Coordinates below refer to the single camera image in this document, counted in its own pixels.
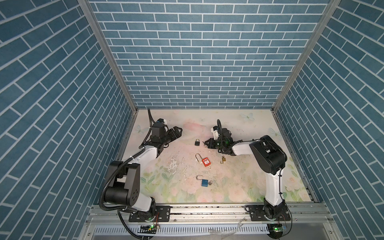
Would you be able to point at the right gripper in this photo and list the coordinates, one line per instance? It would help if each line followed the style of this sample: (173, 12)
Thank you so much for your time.
(210, 145)

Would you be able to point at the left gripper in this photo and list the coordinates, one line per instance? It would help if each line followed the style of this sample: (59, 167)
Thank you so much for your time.
(177, 134)

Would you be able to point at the red safety padlock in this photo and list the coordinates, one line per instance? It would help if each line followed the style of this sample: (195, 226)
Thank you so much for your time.
(205, 161)

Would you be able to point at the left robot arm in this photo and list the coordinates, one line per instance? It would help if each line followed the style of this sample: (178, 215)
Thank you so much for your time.
(121, 190)

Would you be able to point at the small brass padlock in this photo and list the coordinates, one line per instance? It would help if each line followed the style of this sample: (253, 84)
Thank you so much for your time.
(223, 159)

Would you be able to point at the blue padlock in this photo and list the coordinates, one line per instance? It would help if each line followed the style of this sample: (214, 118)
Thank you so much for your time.
(204, 182)

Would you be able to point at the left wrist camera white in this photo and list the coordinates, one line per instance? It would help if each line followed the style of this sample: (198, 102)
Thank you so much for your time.
(162, 121)

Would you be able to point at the aluminium rail base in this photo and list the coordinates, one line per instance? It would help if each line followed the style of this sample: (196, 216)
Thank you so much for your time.
(305, 221)

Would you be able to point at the left corner aluminium post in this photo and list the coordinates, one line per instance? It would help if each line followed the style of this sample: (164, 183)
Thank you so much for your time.
(92, 20)

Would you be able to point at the corner aluminium post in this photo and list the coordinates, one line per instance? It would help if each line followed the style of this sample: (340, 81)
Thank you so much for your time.
(325, 18)
(92, 20)

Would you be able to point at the right corner aluminium post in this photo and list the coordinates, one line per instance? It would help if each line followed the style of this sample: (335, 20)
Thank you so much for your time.
(325, 18)

